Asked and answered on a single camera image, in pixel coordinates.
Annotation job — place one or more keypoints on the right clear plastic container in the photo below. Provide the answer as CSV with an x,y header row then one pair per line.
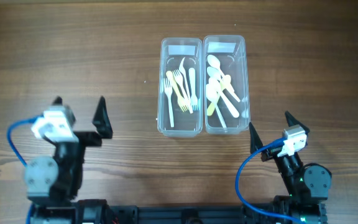
x,y
231,51

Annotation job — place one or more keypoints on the cream plastic fork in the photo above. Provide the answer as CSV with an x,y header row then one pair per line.
x,y
179,80

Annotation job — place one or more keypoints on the thin white plastic fork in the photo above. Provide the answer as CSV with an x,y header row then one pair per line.
x,y
183,72

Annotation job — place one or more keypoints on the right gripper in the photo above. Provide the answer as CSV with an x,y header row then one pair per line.
x,y
274,154

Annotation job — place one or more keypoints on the yellow plastic fork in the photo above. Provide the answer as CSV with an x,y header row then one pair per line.
x,y
181,101

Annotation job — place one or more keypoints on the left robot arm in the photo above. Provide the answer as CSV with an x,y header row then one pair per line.
x,y
53,181

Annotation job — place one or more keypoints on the white plastic spoon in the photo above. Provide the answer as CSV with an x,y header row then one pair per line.
x,y
214,62
212,96
225,81
218,86

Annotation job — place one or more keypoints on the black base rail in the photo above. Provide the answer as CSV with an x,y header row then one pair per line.
x,y
185,214

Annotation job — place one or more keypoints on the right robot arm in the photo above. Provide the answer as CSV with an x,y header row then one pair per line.
x,y
307,184

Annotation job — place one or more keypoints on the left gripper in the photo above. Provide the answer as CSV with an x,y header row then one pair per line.
x,y
84,137

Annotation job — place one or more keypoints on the yellow plastic spoon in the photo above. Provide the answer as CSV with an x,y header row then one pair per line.
x,y
210,108

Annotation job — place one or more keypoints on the clear plastic container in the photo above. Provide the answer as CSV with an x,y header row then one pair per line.
x,y
231,51
173,49

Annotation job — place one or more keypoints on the left clear plastic container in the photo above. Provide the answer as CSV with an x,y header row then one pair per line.
x,y
173,49

